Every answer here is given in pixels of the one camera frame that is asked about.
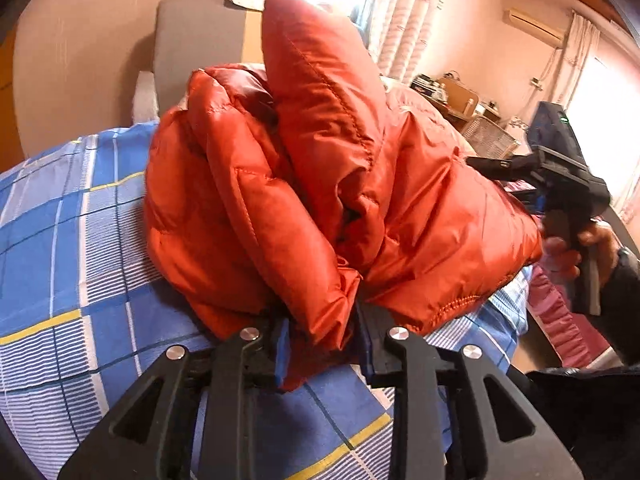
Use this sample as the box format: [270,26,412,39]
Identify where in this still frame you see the orange quilted puffer jacket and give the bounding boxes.
[143,0,541,389]

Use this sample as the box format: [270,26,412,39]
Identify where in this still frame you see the person right hand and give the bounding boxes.
[540,220,620,288]

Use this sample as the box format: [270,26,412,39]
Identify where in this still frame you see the wicker back wooden chair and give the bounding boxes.
[461,115,518,159]

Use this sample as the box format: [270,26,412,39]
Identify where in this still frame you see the red pink ruffled bedding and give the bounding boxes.
[528,264,622,370]

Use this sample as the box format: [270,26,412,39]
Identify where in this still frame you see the blue plaid bed sheet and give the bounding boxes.
[0,119,534,480]

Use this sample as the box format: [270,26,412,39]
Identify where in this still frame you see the cluttered wooden desk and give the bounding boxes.
[410,74,502,132]

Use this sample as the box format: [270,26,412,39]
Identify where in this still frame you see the right pink patterned curtain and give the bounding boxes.
[369,0,446,84]

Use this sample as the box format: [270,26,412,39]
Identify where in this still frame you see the wooden wardrobe panels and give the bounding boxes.
[0,27,25,171]

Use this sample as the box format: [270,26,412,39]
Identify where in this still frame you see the grey yellow blue headboard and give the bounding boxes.
[153,0,262,113]

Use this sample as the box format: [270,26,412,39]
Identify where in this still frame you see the wall air conditioner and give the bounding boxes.
[503,9,565,49]

